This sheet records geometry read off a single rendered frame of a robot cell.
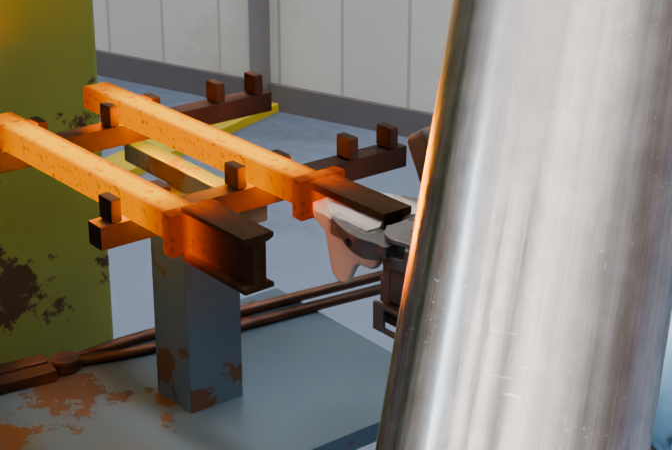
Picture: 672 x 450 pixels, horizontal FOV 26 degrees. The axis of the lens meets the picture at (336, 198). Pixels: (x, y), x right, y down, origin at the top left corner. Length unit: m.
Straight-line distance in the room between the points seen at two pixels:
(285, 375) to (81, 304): 0.33
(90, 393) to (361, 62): 2.83
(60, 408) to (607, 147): 0.92
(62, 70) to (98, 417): 0.40
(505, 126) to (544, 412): 0.11
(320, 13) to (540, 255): 3.67
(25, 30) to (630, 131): 1.07
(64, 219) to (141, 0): 3.00
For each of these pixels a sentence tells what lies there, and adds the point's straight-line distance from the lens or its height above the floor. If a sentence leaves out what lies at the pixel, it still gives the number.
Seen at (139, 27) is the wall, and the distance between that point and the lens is 4.64.
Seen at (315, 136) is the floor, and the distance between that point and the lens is 4.14.
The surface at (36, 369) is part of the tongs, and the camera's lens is 1.46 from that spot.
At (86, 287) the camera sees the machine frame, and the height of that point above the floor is 0.64.
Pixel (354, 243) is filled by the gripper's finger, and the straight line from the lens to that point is 1.08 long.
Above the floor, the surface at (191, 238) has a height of 0.91.
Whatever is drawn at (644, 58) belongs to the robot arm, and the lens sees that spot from 0.58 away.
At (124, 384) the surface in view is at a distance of 1.45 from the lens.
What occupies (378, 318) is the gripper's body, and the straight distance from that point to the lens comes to 1.10.
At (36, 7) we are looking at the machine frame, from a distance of 1.57.
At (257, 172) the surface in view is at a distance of 1.22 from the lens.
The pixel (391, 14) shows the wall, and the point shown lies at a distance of 4.09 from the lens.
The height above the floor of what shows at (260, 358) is 0.65.
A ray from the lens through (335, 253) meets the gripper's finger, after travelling 1.14.
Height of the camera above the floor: 1.34
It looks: 21 degrees down
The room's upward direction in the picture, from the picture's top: straight up
